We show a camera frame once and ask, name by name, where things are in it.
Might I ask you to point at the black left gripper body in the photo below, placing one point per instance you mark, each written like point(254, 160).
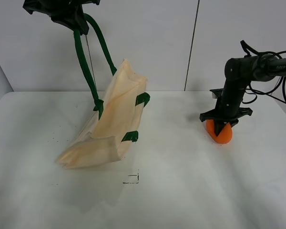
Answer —
point(59, 10)

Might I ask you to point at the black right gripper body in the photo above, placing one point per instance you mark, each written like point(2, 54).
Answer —
point(227, 108)

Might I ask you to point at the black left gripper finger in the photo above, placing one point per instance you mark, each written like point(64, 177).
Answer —
point(79, 25)

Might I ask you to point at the orange with stem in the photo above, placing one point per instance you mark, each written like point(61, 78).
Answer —
point(225, 135)

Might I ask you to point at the white linen bag green handles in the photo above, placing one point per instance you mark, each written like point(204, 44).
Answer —
point(110, 131)

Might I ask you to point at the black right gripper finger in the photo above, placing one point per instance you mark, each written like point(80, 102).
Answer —
point(218, 127)

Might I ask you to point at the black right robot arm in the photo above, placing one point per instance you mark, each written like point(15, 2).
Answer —
point(239, 73)

